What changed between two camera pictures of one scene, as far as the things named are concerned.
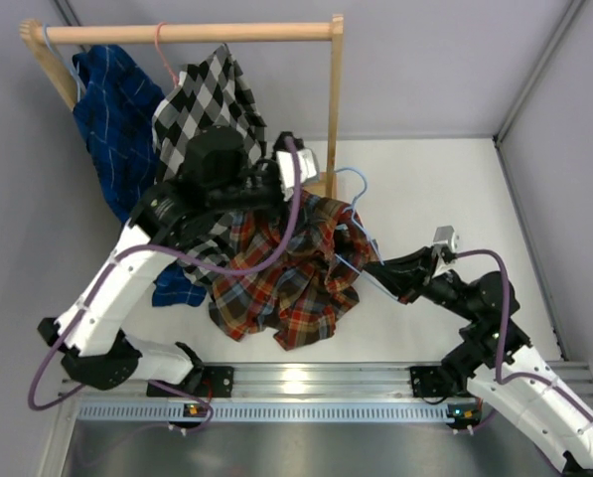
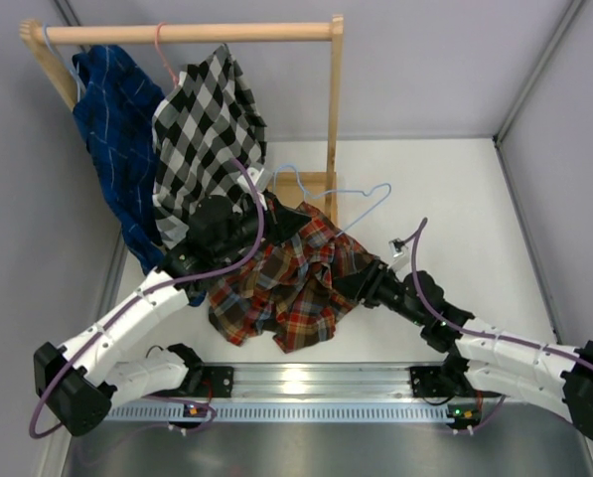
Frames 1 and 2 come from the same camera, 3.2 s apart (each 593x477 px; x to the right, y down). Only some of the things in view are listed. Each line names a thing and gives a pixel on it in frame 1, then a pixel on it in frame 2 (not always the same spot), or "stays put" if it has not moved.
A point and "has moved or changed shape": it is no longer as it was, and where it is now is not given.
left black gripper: x=280 y=206 → x=281 y=222
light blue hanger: x=64 y=61 stays put
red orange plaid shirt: x=301 y=295 has moved or changed shape
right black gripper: x=407 y=276 → x=365 y=284
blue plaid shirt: x=115 y=101 stays put
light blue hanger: x=370 y=243 → x=310 y=196
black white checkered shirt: x=204 y=96 stays put
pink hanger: x=162 y=56 stays put
